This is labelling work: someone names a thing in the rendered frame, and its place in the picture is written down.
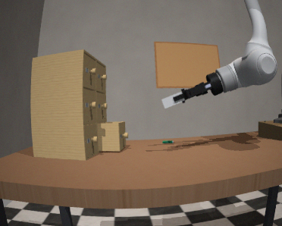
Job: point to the tan wooden chest of drawers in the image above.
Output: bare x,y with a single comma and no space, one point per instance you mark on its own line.
56,103

